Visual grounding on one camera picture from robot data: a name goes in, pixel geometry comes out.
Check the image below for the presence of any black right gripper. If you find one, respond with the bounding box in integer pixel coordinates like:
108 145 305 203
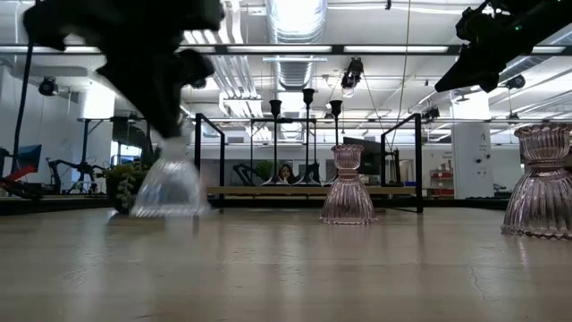
435 2 528 94

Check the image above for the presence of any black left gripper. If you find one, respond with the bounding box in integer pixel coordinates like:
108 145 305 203
96 47 215 139

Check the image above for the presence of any clear ribbed glass candle holder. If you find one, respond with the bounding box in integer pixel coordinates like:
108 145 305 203
129 133 211 219

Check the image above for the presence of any tall black metal candlestick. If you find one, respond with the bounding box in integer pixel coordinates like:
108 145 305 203
329 99 344 147
292 88 324 187
261 99 291 187

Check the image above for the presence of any pink ribbed glass candle holder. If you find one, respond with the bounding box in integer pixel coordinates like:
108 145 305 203
500 123 572 241
318 143 378 226

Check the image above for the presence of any potted green succulent plant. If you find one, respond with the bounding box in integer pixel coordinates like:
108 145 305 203
101 147 162 215

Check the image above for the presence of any white building column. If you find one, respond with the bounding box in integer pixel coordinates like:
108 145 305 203
450 123 492 200

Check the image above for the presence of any red storage shelf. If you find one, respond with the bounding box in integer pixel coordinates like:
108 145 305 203
429 167 456 198

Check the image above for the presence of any person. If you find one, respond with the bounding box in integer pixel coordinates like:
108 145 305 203
277 163 296 185

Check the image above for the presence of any black computer monitor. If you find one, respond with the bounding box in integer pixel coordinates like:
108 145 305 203
342 136 383 178

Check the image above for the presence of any monitor with blue screen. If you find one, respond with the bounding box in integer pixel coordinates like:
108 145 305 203
15 143 44 174

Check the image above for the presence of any wooden shelf with black frame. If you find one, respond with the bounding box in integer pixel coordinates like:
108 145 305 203
192 112 425 215

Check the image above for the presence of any black overhead camera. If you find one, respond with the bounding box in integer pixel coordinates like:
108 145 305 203
340 56 366 90

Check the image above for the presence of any black rig frame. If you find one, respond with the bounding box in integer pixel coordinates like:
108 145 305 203
0 43 572 216

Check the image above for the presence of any silver ventilation duct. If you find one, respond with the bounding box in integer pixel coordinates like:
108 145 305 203
265 0 328 90

